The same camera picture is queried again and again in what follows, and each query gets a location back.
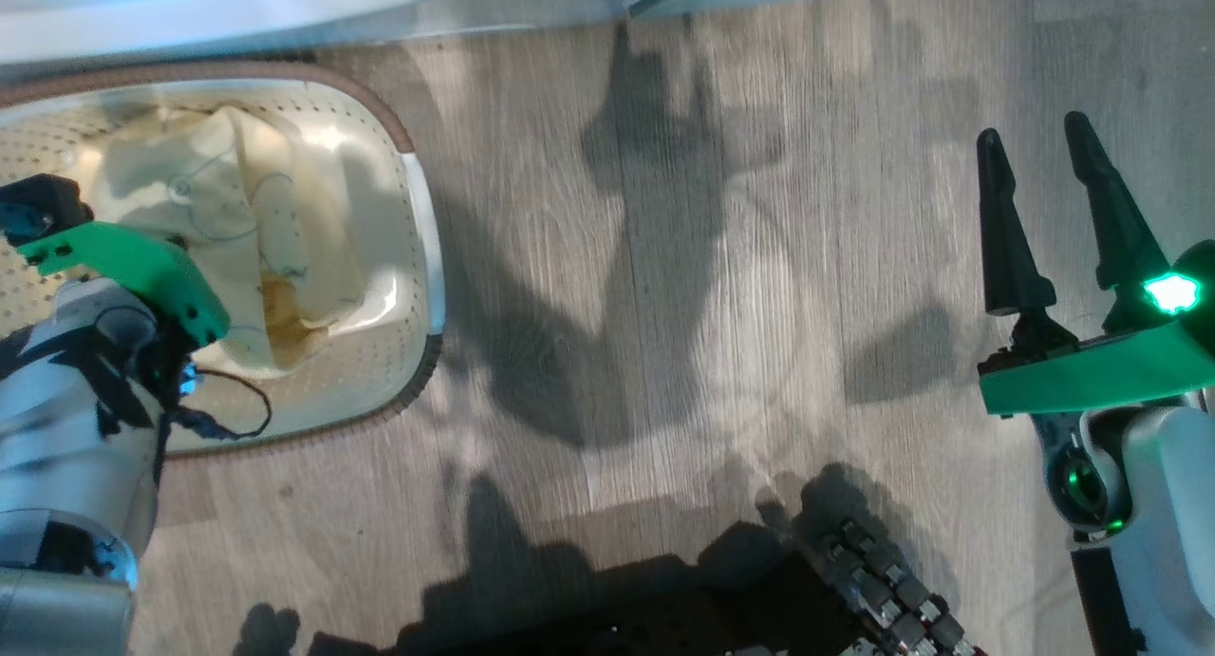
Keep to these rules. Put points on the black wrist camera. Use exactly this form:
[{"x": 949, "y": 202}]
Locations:
[
  {"x": 38, "y": 210},
  {"x": 1201, "y": 257}
]

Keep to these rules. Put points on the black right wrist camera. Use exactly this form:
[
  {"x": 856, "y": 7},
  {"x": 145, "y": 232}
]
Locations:
[{"x": 1201, "y": 257}]

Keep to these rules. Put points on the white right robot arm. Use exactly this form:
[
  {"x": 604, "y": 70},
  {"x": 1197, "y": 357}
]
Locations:
[{"x": 1168, "y": 523}]

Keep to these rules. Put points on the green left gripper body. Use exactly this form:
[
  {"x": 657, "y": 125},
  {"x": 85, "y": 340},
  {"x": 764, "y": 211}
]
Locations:
[{"x": 142, "y": 262}]

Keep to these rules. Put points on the cream perforated laundry basket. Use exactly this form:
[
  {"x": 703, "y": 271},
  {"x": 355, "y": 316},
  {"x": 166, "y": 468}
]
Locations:
[{"x": 380, "y": 286}]

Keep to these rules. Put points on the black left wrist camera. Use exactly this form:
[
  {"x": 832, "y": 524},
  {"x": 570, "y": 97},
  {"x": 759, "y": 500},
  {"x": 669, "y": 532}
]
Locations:
[{"x": 38, "y": 210}]

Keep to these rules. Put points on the white front-load washing machine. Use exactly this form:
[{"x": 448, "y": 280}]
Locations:
[{"x": 237, "y": 15}]

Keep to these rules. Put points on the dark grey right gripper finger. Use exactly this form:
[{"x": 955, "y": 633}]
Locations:
[
  {"x": 1008, "y": 257},
  {"x": 1120, "y": 229}
]

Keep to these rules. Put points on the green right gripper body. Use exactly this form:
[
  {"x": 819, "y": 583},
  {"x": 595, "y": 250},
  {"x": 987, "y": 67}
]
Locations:
[{"x": 1092, "y": 371}]

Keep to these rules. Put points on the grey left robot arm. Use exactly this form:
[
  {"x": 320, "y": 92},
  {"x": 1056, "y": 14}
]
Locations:
[{"x": 66, "y": 447}]

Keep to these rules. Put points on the pale yellow printed garment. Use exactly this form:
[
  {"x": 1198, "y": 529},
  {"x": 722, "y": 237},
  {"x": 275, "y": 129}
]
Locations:
[{"x": 218, "y": 210}]

